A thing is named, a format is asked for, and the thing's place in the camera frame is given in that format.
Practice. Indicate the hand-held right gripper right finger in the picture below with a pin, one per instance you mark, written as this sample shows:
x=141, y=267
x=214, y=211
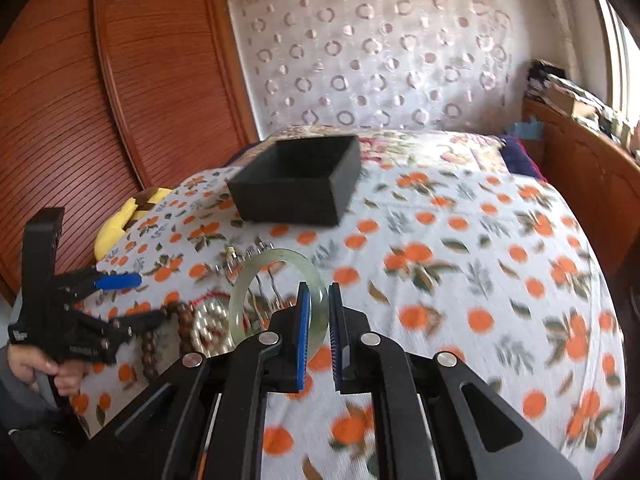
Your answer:
x=336, y=345

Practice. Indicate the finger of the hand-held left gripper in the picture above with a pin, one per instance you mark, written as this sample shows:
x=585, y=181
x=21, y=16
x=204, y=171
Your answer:
x=119, y=281
x=135, y=322

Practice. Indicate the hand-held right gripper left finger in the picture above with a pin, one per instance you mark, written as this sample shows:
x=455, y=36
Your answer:
x=301, y=345

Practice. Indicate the pale green jade bangle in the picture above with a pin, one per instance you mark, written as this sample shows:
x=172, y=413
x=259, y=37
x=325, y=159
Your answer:
x=239, y=287

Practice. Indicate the person's left forearm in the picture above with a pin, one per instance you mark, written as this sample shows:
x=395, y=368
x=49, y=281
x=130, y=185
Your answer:
x=17, y=395

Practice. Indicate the cluster of metal jewelry pieces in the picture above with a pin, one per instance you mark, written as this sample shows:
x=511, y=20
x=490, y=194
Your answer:
x=231, y=256

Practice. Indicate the person's left hand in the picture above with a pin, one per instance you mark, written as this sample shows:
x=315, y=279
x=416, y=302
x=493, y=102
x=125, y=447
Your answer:
x=42, y=367

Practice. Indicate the yellow plush toy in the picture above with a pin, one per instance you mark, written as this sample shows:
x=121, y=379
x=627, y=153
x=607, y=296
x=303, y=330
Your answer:
x=117, y=220

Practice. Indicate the orange fruit print bed sheet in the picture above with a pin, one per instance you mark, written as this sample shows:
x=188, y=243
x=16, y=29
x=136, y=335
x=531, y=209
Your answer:
x=475, y=270

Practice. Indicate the black open box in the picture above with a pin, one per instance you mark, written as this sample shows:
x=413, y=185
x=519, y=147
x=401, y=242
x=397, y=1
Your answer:
x=300, y=185

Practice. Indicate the red-brown wooden wardrobe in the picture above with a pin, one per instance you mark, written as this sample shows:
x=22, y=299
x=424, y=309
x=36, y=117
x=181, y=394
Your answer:
x=100, y=85

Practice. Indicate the floral pillow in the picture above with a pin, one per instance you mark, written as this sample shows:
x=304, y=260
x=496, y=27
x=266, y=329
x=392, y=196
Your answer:
x=425, y=145

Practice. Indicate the dark purple blanket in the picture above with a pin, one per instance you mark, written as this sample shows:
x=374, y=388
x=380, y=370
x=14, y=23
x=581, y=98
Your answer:
x=520, y=157

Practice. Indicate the light blue cloth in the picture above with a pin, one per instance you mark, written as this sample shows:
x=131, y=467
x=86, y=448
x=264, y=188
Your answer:
x=525, y=130

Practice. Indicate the white lace circle-pattern cloth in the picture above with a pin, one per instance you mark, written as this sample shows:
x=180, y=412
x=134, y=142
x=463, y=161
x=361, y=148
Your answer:
x=380, y=50

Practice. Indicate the wooden bedside cabinet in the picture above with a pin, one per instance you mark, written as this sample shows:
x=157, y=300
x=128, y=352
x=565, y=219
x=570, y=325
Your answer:
x=585, y=175

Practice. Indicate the pile of books and papers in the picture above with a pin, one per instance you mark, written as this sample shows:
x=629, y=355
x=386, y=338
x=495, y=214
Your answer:
x=565, y=92

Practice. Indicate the window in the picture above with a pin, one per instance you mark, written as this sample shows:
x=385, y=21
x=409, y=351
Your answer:
x=617, y=45

